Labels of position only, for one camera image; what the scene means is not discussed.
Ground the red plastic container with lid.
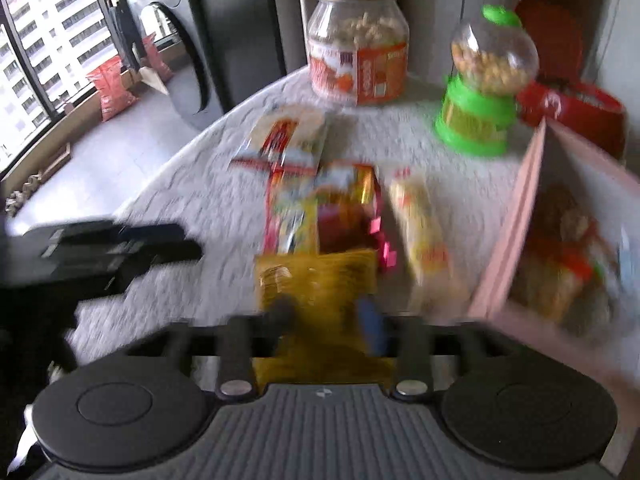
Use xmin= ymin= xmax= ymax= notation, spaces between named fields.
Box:
xmin=517 ymin=79 xmax=629 ymax=162

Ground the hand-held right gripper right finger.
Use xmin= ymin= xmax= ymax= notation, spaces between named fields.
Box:
xmin=356 ymin=299 xmax=482 ymax=400

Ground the grey refrigerator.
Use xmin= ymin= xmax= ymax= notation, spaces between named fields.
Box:
xmin=190 ymin=0 xmax=288 ymax=111

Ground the clear plastic snack jar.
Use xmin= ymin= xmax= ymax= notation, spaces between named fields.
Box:
xmin=306 ymin=0 xmax=412 ymax=107

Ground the red white snack packet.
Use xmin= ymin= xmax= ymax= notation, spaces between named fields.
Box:
xmin=229 ymin=102 xmax=329 ymax=177

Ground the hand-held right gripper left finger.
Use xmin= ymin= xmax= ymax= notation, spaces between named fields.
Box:
xmin=165 ymin=296 xmax=300 ymax=400

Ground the red yellow snack packet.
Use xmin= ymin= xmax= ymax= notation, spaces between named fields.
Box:
xmin=264 ymin=162 xmax=397 ymax=272

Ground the pale yellow snack packet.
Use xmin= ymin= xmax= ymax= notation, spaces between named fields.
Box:
xmin=389 ymin=169 xmax=468 ymax=312

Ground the large red sack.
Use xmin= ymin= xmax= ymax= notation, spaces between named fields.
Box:
xmin=86 ymin=55 xmax=140 ymax=122

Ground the green candy dispenser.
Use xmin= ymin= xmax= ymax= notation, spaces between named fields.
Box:
xmin=434 ymin=4 xmax=541 ymax=158

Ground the small red sack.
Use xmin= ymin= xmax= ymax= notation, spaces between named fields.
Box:
xmin=142 ymin=34 xmax=175 ymax=84

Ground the pink cardboard box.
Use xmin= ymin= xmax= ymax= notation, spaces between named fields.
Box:
xmin=467 ymin=119 xmax=640 ymax=397

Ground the white lace tablecloth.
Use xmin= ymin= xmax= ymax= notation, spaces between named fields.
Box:
xmin=64 ymin=60 xmax=640 ymax=396

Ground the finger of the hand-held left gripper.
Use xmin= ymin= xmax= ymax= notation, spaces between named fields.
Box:
xmin=125 ymin=239 xmax=202 ymax=266
xmin=120 ymin=223 xmax=187 ymax=244

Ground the orange brown snack packet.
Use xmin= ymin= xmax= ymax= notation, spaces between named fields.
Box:
xmin=520 ymin=185 xmax=608 ymax=321

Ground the white washing machine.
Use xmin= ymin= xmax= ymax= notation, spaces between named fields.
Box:
xmin=122 ymin=0 xmax=227 ymax=132

